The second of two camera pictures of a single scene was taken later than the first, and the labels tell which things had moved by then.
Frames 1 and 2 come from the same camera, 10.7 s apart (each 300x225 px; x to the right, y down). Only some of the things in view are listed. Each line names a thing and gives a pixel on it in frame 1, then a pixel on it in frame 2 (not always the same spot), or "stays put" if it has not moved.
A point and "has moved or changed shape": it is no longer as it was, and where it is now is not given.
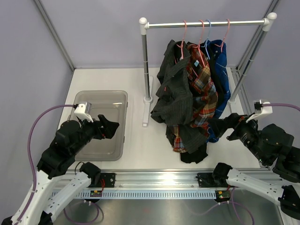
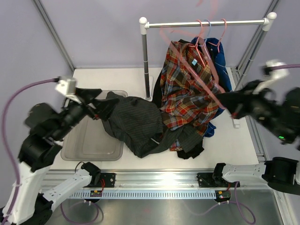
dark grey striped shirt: (174, 106) → (138, 123)
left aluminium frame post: (55, 34) stays put
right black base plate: (206, 180) stays put
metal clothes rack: (268, 19) stays put
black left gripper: (108, 129) → (104, 107)
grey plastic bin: (113, 105) stays put
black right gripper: (220, 125) → (237, 102)
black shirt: (200, 155) → (188, 152)
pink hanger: (181, 46) has moved or changed shape
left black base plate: (107, 180) stays put
